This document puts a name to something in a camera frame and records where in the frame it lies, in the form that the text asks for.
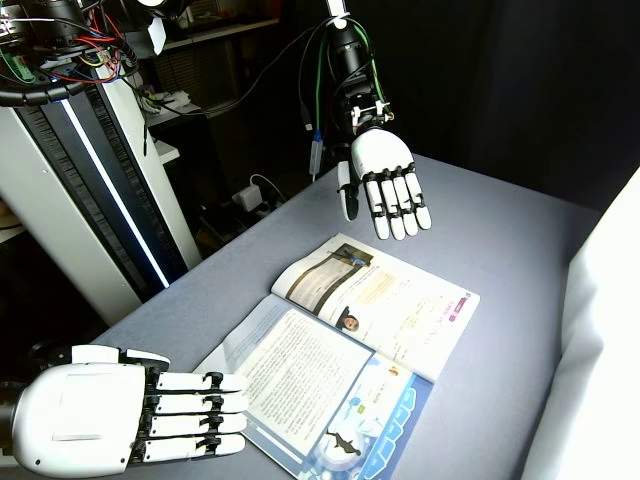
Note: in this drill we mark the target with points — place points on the black cylindrical robot joint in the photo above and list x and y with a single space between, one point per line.
62 20

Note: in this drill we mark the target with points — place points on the white robot lift column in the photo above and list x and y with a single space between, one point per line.
50 210

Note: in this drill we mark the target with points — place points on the textbook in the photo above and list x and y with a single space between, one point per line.
310 360

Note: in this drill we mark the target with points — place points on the white power adapter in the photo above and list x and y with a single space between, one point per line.
247 197

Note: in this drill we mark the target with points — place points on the white paper tag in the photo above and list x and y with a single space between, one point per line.
157 35

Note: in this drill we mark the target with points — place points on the grey table cloth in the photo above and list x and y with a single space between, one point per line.
500 225

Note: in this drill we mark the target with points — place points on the white and blue usb adapter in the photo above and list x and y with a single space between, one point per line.
316 152

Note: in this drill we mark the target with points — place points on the green circuit board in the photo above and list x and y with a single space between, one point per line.
15 65

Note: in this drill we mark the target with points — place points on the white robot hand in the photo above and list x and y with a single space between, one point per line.
85 415
380 150

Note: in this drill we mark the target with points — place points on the black curtain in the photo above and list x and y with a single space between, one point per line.
500 75

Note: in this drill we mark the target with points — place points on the white shelf board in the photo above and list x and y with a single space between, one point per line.
220 31

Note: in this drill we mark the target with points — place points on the white cloth backdrop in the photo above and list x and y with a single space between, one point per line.
600 350

